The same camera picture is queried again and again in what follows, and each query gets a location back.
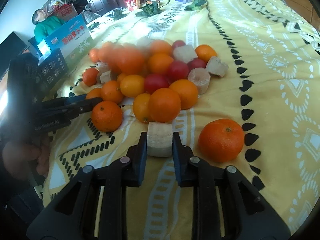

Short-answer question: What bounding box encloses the orange left middle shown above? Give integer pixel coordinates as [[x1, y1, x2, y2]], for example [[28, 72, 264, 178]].
[[100, 81, 124, 104]]

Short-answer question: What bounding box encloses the sugarcane chunk right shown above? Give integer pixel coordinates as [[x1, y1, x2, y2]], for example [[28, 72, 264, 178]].
[[206, 56, 229, 77]]

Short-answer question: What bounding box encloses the orange centre top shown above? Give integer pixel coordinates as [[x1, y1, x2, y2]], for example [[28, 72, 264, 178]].
[[148, 53, 174, 75]]

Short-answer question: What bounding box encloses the green leafy vegetable centre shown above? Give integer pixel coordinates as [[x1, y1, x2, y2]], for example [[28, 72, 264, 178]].
[[136, 1, 162, 17]]

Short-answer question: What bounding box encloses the yellow orange centre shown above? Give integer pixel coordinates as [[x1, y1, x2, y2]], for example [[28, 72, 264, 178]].
[[120, 75, 145, 98]]

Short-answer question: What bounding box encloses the person's left hand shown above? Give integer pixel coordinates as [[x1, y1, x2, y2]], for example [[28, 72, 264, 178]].
[[2, 134, 50, 181]]

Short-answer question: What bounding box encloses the large blurred orange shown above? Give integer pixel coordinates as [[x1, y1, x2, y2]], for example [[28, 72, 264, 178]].
[[111, 46, 145, 75]]

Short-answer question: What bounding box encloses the green leafy vegetable right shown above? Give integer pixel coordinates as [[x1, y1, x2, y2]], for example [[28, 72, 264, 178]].
[[184, 0, 207, 11]]

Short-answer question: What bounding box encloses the red cherry tomato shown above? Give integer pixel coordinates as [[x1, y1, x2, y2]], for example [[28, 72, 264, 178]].
[[166, 61, 189, 82], [144, 74, 169, 94]]

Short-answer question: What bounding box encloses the small orange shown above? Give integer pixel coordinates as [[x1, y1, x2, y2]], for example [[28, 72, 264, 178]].
[[195, 44, 217, 63], [82, 68, 99, 87]]

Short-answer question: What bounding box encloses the large tangerine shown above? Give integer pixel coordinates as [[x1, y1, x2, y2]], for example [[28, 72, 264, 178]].
[[198, 119, 245, 163]]

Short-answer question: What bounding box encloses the small orange far left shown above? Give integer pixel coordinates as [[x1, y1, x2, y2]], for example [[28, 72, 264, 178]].
[[82, 68, 99, 87]]

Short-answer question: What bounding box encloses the front centre orange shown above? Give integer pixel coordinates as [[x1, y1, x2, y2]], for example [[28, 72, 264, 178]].
[[148, 88, 181, 122]]

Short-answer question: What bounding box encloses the blue white carton box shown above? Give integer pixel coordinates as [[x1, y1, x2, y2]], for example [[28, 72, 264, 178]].
[[37, 15, 94, 66]]

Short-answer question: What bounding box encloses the small orange top right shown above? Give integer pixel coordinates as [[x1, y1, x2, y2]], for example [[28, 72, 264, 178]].
[[195, 44, 217, 63]]

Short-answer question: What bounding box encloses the sugarcane cube top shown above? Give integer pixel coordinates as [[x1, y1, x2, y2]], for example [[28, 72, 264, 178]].
[[173, 44, 197, 63]]

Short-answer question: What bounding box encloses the red cherry tomato centre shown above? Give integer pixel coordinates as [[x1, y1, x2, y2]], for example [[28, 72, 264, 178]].
[[144, 74, 169, 94]]

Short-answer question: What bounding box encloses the person in green sweater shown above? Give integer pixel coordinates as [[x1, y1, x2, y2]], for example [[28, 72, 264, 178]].
[[31, 9, 65, 44]]

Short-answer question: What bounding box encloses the yellow-orange kumquat front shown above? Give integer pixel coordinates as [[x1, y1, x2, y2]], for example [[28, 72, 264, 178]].
[[132, 93, 153, 124]]

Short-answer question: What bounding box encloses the black patterned box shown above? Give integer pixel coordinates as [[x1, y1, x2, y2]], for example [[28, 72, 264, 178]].
[[36, 48, 68, 96]]

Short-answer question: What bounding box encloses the red cherry tomato upper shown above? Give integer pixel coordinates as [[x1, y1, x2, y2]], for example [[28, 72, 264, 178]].
[[166, 61, 189, 82]]

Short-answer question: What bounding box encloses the red snack box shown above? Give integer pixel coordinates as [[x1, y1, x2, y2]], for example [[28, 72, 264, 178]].
[[124, 0, 141, 11]]

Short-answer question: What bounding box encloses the orange behind front orange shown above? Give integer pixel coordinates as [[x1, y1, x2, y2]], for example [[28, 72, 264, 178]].
[[169, 79, 198, 110]]

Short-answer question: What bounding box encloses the green leafy vegetable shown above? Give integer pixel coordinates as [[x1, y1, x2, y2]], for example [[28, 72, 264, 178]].
[[136, 1, 162, 17], [184, 0, 207, 11]]

